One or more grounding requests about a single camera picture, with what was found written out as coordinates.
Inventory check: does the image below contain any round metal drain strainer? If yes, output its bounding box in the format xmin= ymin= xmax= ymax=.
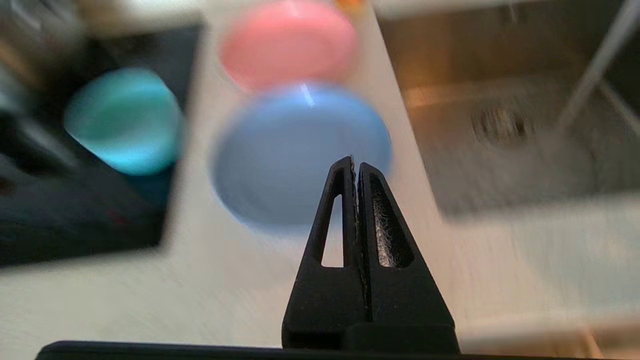
xmin=472 ymin=106 xmax=532 ymax=147

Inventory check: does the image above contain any pink plastic plate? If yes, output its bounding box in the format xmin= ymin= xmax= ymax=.
xmin=218 ymin=0 xmax=359 ymax=94

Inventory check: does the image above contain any running tap water stream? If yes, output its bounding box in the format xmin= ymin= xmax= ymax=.
xmin=555 ymin=0 xmax=640 ymax=133

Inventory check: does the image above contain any stainless steel sink basin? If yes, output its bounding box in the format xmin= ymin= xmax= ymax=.
xmin=375 ymin=0 xmax=640 ymax=219

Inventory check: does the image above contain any blue plastic plate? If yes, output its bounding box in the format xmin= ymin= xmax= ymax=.
xmin=210 ymin=82 xmax=393 ymax=234

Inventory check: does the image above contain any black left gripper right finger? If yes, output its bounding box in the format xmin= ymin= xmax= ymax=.
xmin=350 ymin=162 xmax=461 ymax=353

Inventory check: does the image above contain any black glass cooktop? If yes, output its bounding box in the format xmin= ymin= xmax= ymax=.
xmin=0 ymin=24 xmax=207 ymax=269

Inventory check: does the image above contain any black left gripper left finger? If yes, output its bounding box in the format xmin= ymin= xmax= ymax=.
xmin=281 ymin=156 xmax=372 ymax=350

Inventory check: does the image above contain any teal plastic bowl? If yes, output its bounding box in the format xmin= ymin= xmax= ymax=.
xmin=62 ymin=67 xmax=184 ymax=177

